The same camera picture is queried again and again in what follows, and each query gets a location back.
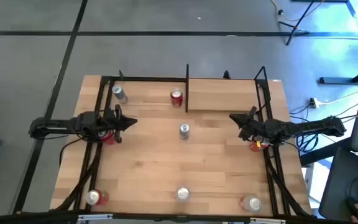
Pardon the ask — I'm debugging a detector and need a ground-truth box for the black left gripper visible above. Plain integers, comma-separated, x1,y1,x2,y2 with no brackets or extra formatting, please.
99,105,138,144

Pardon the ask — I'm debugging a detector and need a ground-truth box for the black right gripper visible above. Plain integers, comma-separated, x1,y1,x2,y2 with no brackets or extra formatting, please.
229,106,269,141

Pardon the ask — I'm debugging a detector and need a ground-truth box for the slim blue Red Bull can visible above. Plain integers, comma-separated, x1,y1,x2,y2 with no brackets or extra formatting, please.
111,84,129,104

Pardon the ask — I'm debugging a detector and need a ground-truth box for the red Coca-Cola can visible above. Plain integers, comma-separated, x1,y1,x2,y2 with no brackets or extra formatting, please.
170,88,184,108

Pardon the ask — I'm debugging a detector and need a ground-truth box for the silver can table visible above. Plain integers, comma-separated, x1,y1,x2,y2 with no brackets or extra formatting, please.
178,122,191,141

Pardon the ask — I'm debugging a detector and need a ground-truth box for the red Fanta strawberry can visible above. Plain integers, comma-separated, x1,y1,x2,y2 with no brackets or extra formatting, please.
239,195,263,213

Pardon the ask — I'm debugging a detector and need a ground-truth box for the pink white Spindrift can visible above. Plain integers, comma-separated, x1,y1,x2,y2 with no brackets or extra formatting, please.
175,185,191,202

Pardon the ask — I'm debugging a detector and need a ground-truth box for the black shelf divider panel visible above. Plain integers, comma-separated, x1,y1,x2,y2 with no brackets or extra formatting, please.
185,64,190,113

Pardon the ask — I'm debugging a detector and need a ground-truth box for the red soda can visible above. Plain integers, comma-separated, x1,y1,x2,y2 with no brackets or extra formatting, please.
85,189,110,207
98,130,116,146
249,136,270,152

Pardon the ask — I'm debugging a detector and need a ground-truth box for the black tripod stand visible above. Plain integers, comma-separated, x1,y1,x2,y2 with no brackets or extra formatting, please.
277,0,315,46

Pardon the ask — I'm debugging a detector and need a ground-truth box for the dark grey side table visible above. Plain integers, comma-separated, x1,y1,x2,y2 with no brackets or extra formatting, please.
318,147,358,224

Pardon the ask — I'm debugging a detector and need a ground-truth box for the black computer mouse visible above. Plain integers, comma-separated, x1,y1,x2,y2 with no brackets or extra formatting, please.
346,197,358,218

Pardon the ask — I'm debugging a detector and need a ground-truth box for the black metal table frame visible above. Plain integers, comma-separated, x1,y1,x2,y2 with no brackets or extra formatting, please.
50,65,313,224

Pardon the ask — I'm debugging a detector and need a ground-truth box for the black base cable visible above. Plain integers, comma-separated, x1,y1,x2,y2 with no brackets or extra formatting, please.
59,136,85,167

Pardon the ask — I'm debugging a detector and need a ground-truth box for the blue cable bundle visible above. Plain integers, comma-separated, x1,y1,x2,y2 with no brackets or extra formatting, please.
295,132,319,154

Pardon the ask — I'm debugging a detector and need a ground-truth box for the white power cable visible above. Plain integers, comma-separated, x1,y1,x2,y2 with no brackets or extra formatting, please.
317,90,358,105

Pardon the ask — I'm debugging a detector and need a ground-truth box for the silver metal bracket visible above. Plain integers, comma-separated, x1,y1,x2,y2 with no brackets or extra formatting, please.
77,213,114,222
249,217,287,224

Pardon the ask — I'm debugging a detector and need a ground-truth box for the black desk leg frame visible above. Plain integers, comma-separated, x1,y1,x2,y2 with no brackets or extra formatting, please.
318,0,358,85

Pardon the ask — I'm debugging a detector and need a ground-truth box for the beige floor cable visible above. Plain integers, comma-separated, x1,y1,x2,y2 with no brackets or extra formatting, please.
268,0,326,23

